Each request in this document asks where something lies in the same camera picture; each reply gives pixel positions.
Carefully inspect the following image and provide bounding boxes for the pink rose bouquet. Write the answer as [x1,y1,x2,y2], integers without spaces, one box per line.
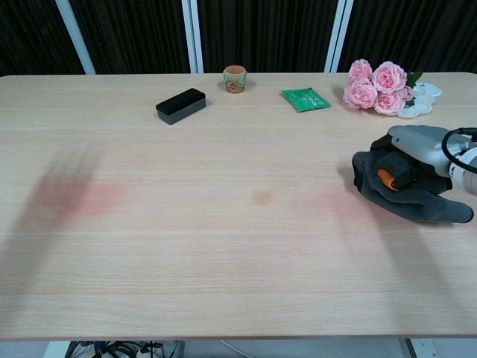
[342,59,424,116]

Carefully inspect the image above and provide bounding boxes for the white partition post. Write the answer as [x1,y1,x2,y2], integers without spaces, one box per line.
[55,0,97,75]
[323,0,354,74]
[181,0,205,74]

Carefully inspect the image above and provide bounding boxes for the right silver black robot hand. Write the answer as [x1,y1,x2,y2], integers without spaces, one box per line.
[376,125,452,192]

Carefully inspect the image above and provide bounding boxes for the tangled black floor cables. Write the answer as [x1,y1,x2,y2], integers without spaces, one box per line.
[66,339,183,358]

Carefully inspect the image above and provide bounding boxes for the dark grey cleaning cloth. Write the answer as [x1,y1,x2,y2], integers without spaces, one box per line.
[352,136,475,224]

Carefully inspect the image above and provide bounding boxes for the white flower-shaped palette dish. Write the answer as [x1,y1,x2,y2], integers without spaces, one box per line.
[397,81,443,119]

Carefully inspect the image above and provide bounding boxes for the black rectangular box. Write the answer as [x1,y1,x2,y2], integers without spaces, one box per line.
[155,87,208,126]

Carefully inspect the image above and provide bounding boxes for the white table leg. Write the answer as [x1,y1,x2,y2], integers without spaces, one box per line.
[404,339,439,358]
[43,341,72,358]

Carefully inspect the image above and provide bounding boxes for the small painted flower pot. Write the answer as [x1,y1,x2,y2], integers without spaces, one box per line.
[222,65,249,95]

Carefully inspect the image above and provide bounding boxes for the green foil packet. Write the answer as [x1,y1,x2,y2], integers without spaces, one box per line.
[280,87,332,113]

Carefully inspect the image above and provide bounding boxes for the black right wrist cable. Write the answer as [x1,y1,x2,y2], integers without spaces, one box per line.
[441,127,477,165]

